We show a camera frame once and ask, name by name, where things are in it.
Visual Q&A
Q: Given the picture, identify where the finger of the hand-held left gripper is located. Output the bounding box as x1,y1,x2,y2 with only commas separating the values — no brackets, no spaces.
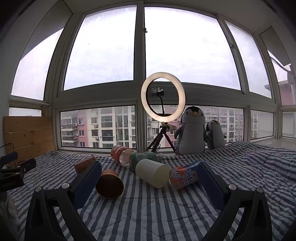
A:
0,151,19,168
9,158,37,177

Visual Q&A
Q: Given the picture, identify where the clear red label bottle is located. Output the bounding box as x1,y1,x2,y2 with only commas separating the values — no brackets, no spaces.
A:
111,145,135,167

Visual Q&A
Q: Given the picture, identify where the large penguin plush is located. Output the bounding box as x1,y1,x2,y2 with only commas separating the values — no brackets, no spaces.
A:
174,106,208,155

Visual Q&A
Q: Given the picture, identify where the black tripod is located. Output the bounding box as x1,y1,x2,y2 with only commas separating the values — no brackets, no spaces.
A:
146,115,176,153

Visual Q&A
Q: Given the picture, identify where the black cable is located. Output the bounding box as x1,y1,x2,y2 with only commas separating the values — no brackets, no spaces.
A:
0,143,15,154

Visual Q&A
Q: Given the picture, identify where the green can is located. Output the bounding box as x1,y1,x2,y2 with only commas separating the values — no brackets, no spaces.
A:
129,151,162,172

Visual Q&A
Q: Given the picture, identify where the white cloth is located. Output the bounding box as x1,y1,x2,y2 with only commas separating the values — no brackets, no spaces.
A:
0,193,20,241

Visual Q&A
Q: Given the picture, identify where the wooden board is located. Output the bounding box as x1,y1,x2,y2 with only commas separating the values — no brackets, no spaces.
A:
3,115,56,167

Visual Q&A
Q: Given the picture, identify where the brown cup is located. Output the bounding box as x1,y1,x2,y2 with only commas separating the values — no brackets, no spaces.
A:
95,169,125,200

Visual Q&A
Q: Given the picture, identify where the white cup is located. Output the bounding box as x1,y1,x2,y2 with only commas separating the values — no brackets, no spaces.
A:
135,159,171,189

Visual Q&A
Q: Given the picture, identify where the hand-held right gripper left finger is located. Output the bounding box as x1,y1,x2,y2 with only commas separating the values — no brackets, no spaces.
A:
24,161,102,241

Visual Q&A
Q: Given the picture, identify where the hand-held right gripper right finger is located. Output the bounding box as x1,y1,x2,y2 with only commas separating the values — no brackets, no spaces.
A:
196,161,273,241

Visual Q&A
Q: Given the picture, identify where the small penguin plush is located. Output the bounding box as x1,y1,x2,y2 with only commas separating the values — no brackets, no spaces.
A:
205,120,227,150

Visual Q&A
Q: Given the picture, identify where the black phone holder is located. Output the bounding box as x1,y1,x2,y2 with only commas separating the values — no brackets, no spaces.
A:
151,87,167,115

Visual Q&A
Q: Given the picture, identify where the striped blanket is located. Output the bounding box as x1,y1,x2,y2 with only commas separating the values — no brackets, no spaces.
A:
6,140,296,241

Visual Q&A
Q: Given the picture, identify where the white ring light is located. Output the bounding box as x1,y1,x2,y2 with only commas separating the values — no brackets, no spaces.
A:
141,72,186,116

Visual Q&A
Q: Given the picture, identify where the brown box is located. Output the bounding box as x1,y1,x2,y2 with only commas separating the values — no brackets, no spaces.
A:
74,155,97,176

